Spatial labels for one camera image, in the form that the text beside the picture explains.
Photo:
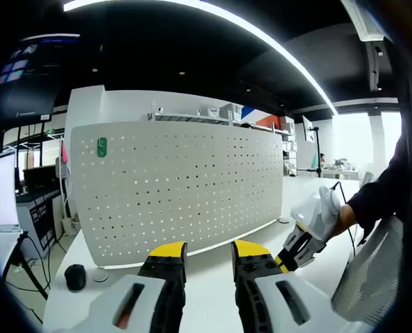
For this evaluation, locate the black desk monitor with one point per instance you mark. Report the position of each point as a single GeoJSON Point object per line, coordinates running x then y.
{"type": "Point", "coordinates": [39, 178]}

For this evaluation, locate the long ceiling strip light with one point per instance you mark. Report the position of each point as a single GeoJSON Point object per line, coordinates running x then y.
{"type": "Point", "coordinates": [74, 5]}

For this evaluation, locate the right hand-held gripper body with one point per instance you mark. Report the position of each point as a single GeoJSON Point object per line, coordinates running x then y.
{"type": "Point", "coordinates": [313, 215]}

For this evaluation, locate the person's right hand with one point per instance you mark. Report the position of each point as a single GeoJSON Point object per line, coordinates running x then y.
{"type": "Point", "coordinates": [344, 220]}

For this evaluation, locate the large black wall screen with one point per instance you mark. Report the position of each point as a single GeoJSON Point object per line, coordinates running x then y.
{"type": "Point", "coordinates": [25, 90]}

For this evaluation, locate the grey metal storage shelf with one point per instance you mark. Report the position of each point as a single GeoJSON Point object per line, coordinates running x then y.
{"type": "Point", "coordinates": [192, 118]}

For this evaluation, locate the white perforated mounting plate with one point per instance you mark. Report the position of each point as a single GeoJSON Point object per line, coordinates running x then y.
{"type": "Point", "coordinates": [192, 190]}

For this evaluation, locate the white round puck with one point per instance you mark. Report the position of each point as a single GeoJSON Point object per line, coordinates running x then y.
{"type": "Point", "coordinates": [100, 275]}

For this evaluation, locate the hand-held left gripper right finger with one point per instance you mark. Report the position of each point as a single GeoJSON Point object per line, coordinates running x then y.
{"type": "Point", "coordinates": [272, 301]}

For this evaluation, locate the pink cloth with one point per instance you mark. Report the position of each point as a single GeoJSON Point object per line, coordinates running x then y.
{"type": "Point", "coordinates": [64, 152]}

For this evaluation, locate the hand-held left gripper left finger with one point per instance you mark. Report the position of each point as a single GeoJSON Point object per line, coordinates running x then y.
{"type": "Point", "coordinates": [147, 298]}

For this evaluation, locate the white mesh chair back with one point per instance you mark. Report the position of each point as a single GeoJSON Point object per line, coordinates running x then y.
{"type": "Point", "coordinates": [372, 277]}

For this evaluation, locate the black round cap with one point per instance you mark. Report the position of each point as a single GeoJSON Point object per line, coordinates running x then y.
{"type": "Point", "coordinates": [75, 277]}

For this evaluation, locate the large white storage box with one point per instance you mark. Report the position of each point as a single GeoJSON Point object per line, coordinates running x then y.
{"type": "Point", "coordinates": [231, 111]}

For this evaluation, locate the green hook assembly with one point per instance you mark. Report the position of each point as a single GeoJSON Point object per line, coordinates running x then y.
{"type": "Point", "coordinates": [102, 147]}

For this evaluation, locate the white panel on tripod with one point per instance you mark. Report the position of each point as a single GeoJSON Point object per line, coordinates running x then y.
{"type": "Point", "coordinates": [307, 129]}

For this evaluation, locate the small white camera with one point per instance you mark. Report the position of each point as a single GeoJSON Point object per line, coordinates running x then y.
{"type": "Point", "coordinates": [161, 110]}

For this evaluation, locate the white work table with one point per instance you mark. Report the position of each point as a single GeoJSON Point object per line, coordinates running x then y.
{"type": "Point", "coordinates": [341, 173]}

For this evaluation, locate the black tripod stand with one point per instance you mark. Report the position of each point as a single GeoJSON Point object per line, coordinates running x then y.
{"type": "Point", "coordinates": [318, 152]}

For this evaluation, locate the white equipment cabinet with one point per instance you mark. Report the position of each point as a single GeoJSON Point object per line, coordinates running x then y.
{"type": "Point", "coordinates": [36, 218]}

